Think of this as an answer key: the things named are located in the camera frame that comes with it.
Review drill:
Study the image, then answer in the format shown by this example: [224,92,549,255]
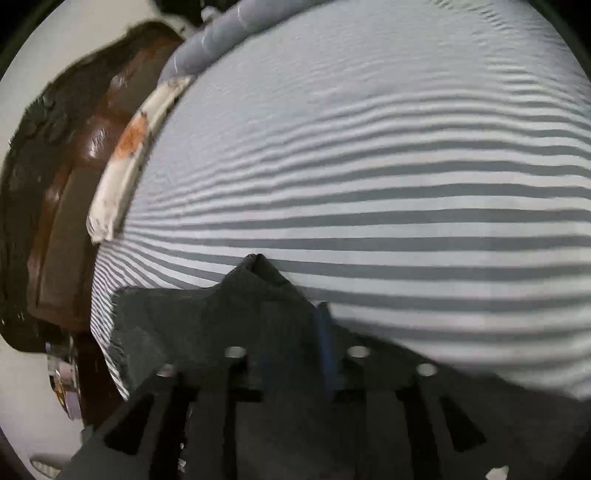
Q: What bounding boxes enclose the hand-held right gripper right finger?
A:
[315,302,488,480]

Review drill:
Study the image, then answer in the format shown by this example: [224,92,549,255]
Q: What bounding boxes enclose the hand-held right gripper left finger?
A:
[55,346,274,480]

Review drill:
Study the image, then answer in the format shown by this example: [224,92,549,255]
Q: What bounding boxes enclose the black denim pants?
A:
[111,253,591,480]

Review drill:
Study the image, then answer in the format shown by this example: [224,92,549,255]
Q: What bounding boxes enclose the grey white striped bed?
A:
[89,0,591,403]

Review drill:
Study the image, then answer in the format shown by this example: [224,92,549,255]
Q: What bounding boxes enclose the cluttered bedside objects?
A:
[45,340,85,421]

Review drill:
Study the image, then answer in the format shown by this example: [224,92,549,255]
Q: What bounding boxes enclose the carved dark wooden headboard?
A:
[0,21,186,428]

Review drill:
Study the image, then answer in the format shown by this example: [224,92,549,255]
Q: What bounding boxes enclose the floral cream pillow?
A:
[86,76,195,245]

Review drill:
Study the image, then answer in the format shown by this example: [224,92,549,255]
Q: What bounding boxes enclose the grey checked rolled duvet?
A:
[157,0,334,87]

